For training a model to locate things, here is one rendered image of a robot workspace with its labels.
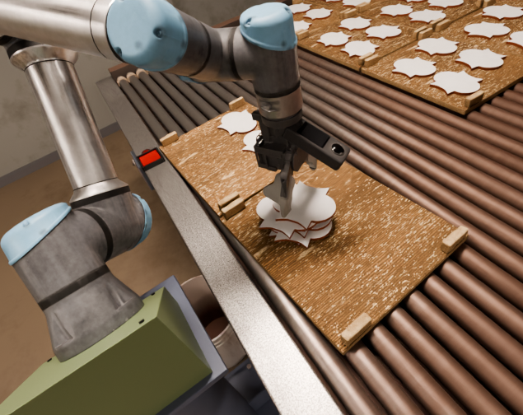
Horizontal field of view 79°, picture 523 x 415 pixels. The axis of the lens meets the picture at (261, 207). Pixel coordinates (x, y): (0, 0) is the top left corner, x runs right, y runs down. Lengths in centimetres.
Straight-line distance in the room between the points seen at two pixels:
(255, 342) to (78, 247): 35
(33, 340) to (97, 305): 166
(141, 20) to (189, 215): 56
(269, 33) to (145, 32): 16
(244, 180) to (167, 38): 53
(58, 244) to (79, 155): 19
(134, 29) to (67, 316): 42
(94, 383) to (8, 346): 181
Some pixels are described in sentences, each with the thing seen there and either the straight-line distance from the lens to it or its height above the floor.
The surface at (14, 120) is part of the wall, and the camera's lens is 337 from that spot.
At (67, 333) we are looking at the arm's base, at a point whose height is 107.
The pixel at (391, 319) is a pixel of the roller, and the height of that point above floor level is 91.
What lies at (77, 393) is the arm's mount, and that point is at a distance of 55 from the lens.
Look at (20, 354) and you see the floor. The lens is 225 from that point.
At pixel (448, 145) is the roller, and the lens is 98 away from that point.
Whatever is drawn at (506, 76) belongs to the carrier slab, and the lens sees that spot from 127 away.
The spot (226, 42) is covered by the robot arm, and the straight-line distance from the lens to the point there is 52.
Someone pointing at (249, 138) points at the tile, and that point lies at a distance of 100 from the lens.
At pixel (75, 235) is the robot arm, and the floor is 114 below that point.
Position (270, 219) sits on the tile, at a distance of 70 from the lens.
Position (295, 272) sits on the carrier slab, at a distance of 66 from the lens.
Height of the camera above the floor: 151
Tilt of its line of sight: 47 degrees down
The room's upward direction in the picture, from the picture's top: 15 degrees counter-clockwise
